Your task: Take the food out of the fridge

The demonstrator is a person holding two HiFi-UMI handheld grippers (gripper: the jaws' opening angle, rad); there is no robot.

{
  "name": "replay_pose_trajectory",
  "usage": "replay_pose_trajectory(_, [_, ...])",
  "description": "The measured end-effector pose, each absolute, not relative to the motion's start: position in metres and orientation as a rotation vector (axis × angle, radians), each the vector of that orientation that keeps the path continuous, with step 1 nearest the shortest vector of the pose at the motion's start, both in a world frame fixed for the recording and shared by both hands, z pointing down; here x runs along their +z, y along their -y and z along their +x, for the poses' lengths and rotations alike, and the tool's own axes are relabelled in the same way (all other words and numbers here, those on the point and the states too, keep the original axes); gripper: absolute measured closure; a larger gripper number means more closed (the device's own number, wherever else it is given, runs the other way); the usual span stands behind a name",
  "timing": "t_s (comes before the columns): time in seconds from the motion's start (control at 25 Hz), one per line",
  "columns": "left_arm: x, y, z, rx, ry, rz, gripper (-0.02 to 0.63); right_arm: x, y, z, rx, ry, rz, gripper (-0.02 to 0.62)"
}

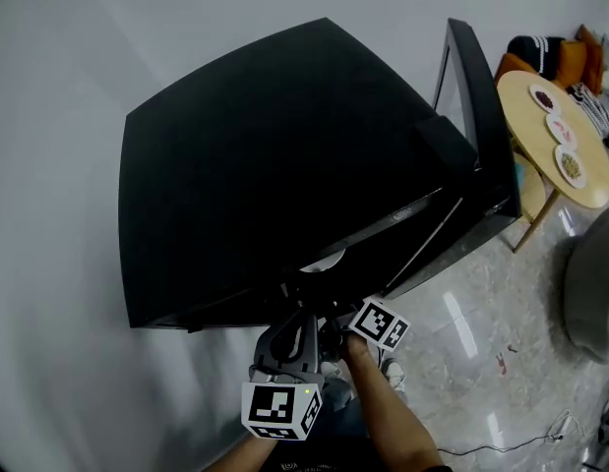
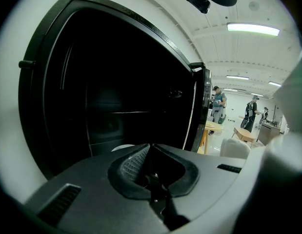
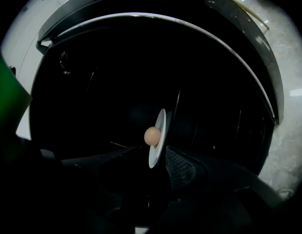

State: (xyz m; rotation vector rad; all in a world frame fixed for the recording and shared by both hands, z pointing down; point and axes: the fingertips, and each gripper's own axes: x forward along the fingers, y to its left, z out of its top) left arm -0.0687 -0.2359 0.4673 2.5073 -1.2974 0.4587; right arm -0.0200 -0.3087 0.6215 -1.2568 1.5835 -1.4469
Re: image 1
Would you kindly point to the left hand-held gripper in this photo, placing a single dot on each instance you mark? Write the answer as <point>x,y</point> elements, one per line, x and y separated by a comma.
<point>274,406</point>

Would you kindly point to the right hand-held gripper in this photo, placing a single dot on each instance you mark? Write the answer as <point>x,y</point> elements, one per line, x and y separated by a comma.
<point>378,322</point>

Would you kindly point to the white round plate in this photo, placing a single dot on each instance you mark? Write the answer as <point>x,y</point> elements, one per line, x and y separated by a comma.
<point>326,264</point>

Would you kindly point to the black mini fridge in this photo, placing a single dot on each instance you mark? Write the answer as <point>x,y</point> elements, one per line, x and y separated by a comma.
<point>260,165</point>

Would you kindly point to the person's right forearm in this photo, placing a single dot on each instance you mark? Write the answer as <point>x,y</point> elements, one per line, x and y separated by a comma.
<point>387,411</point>

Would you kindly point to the plate with green food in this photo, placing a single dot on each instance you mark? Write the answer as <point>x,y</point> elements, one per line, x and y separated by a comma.
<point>571,165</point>

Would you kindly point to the plate with pink food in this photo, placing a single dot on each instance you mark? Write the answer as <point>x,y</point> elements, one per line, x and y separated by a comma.
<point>561,128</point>

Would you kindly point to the plate with dark food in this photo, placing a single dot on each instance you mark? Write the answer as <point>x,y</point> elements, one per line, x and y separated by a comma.
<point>544,99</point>

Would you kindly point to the person's white shoe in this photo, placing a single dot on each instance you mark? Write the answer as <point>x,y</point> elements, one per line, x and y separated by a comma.
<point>393,371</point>

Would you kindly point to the person's blue jeans leg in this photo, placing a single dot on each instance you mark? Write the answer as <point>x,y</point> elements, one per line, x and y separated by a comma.
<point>341,406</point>

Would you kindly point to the person's black patterned shirt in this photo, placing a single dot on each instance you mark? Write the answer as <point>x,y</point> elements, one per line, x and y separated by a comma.
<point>333,460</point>

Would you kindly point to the blue cloth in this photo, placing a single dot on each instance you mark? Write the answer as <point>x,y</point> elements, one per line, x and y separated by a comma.
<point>518,175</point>

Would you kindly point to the round wooden side table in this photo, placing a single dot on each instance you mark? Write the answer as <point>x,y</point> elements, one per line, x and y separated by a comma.
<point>591,185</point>

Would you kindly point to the black and white striped blanket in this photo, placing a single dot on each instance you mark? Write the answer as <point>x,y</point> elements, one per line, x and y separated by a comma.
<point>596,111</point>

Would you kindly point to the black pillow with white stripes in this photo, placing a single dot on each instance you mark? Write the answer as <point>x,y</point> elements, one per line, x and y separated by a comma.
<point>530,49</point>

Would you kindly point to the orange sofa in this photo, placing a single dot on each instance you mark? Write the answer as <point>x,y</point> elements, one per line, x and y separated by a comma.
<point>572,59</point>

